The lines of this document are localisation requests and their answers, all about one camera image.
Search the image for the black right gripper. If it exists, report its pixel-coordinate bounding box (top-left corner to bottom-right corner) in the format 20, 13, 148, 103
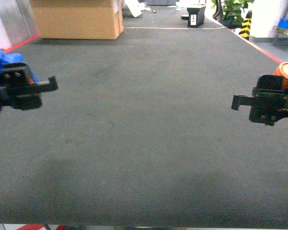
231, 75, 288, 126

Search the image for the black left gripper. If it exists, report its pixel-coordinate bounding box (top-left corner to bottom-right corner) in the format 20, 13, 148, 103
0, 62, 59, 112

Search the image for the blue bottle-shaped block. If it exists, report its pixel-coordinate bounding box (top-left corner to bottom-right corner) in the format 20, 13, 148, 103
0, 50, 39, 87

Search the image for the green potted plant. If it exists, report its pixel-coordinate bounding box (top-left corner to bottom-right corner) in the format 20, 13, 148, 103
211, 0, 254, 29

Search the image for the yellow black traffic cone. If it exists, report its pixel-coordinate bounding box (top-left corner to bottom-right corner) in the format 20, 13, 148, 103
239, 10, 252, 41

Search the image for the large cardboard box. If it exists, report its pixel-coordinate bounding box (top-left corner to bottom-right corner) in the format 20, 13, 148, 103
29, 0, 123, 40

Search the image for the black crate with label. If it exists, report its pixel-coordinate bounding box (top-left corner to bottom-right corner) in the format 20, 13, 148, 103
181, 6, 206, 28

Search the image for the dark grey conveyor belt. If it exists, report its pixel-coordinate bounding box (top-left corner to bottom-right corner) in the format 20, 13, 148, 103
0, 28, 288, 229

